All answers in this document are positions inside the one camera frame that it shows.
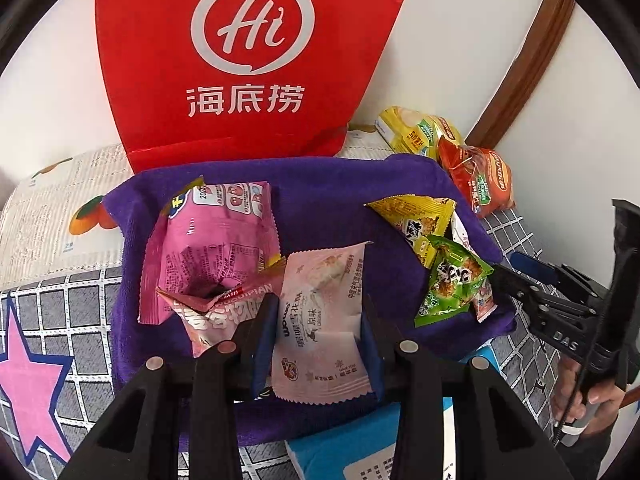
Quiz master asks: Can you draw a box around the pale pink snack packet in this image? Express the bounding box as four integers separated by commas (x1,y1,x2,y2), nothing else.
271,243,372,405

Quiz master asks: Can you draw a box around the person's right hand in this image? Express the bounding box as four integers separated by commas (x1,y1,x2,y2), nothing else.
552,353,629,436

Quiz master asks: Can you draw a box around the white red snack packet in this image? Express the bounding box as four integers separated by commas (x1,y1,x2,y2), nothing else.
450,214,497,323

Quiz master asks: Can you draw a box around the pink red snack packet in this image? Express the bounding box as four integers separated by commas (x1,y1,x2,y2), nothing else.
156,257,286,358

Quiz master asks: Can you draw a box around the green snack packet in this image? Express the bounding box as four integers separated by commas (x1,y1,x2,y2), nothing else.
414,234,494,328

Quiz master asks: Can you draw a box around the blue tissue box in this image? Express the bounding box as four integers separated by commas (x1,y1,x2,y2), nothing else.
284,343,501,480

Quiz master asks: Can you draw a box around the orange chips bag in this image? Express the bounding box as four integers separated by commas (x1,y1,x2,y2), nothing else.
438,138,515,218

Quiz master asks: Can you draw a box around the yellow snack packet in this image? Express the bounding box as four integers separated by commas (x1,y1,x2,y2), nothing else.
367,194,457,269

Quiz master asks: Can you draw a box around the large pink snack packet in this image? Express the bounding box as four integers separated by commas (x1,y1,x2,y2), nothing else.
138,177,280,325

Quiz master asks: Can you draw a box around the purple towel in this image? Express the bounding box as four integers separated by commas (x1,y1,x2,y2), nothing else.
102,153,518,449

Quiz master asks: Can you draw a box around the yellow chips bag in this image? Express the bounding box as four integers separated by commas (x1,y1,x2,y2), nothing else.
374,105,463,160

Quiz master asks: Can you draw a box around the pink star sticker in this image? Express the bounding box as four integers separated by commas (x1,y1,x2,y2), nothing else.
1,296,73,464

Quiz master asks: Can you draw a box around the fruit print mat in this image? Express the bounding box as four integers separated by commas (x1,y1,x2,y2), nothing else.
0,123,396,292

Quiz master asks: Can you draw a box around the red paper shopping bag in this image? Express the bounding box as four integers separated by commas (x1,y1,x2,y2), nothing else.
96,0,404,172

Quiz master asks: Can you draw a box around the black cable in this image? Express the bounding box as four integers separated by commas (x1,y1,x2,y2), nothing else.
552,246,626,443

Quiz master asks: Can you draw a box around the brown wooden door frame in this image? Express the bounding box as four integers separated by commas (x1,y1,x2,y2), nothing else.
466,0,575,148

